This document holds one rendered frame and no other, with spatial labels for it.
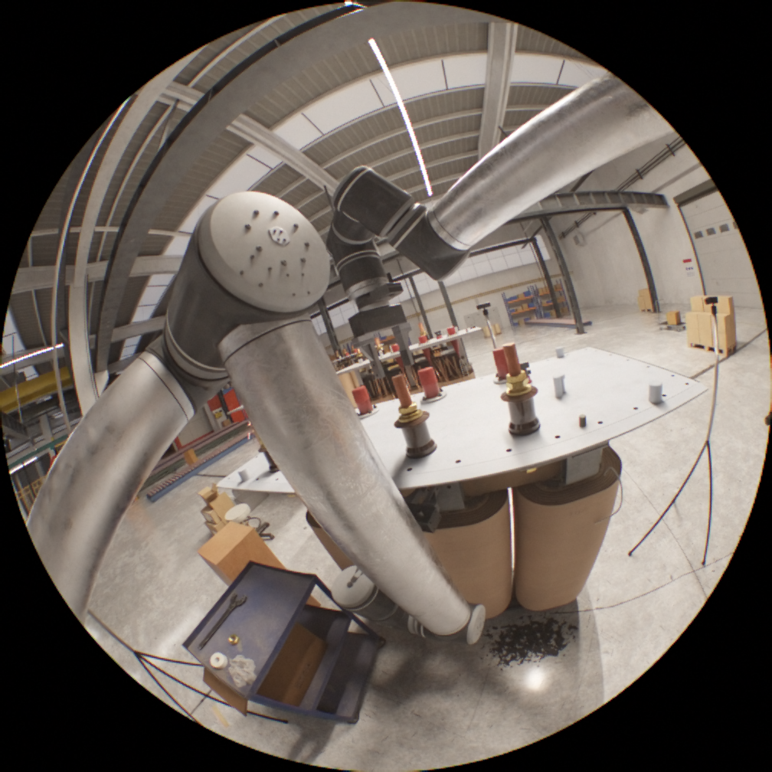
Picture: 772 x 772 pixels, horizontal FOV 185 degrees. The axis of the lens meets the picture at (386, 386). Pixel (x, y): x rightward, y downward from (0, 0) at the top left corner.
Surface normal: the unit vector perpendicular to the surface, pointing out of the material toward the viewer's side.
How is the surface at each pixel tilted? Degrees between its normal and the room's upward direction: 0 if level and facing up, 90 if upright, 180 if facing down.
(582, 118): 105
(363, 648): 0
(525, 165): 111
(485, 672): 0
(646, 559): 0
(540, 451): 11
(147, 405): 94
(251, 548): 90
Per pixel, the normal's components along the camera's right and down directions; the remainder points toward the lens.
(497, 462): -0.37, -0.87
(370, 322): 0.58, -0.06
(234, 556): 0.90, -0.25
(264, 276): 0.80, -0.15
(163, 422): 0.97, 0.19
